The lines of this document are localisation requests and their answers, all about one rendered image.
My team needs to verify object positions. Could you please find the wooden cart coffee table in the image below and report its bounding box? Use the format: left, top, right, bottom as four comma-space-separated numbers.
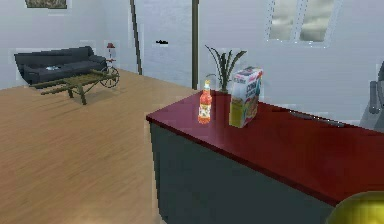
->
29, 66, 121, 106

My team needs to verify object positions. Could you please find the red top kitchen counter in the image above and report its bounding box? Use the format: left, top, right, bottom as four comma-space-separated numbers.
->
145, 90, 384, 224

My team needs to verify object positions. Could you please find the white framed window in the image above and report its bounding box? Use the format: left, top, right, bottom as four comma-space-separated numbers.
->
264, 0, 343, 48

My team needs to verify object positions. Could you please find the dark blue sofa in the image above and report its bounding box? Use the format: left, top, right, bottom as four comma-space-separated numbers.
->
13, 45, 108, 86

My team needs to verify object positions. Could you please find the yellow round object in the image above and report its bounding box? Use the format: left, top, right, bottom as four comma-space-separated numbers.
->
324, 191, 384, 224

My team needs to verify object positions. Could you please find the cereal box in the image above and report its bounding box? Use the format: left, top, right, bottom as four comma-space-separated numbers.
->
228, 66, 264, 129

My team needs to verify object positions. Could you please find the framed wall picture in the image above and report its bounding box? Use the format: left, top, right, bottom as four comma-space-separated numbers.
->
24, 0, 68, 10

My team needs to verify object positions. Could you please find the red table lamp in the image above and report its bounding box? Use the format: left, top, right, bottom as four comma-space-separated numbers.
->
105, 42, 117, 66

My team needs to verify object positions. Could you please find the green house plant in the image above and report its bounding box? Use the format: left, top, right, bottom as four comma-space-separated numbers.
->
204, 44, 248, 95

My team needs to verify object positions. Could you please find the red sauce bottle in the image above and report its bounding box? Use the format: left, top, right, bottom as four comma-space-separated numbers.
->
197, 79, 213, 125

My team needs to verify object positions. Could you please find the white room door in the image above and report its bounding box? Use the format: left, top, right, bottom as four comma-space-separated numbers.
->
129, 0, 200, 90

